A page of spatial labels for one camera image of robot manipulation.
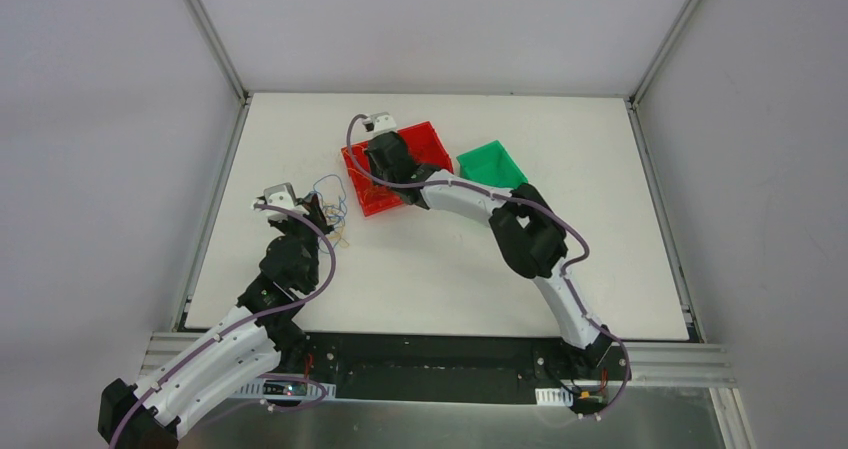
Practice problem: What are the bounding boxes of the yellow blue cable bundle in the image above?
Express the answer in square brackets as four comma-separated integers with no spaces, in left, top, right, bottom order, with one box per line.
[312,174,352,250]

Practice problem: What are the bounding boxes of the long yellow cable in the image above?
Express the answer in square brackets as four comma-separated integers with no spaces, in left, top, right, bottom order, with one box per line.
[357,180,399,210]

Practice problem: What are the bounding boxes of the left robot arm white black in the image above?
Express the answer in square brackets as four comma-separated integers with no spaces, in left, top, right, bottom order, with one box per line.
[97,183,334,448]

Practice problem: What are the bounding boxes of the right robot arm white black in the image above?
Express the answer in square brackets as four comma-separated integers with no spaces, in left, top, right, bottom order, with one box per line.
[364,131,613,379]

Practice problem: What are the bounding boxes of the red plastic bin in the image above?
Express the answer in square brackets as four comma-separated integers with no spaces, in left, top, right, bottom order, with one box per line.
[341,121,453,217]

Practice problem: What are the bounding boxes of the green plastic bin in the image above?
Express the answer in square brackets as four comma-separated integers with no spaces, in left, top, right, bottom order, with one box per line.
[457,140,528,189]

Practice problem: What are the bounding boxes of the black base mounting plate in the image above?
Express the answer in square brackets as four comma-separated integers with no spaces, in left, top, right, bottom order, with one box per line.
[278,332,628,405]

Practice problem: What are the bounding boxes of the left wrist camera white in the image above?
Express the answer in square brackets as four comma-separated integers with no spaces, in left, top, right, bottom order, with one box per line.
[253,182,298,220]

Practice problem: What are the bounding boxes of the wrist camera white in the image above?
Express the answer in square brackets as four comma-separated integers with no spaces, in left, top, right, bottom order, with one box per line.
[362,112,398,135]
[253,182,298,220]

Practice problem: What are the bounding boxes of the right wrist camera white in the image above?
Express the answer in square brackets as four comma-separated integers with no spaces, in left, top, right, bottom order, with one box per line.
[362,112,398,135]

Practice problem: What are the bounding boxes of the left white cable duct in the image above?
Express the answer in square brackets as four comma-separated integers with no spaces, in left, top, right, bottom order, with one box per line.
[232,378,336,402]

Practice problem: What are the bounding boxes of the white cable duct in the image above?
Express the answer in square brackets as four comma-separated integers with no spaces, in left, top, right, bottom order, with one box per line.
[232,378,336,402]
[534,387,573,407]

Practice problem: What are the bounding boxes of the right white cable duct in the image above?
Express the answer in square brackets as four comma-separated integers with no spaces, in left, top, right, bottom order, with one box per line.
[534,387,573,407]

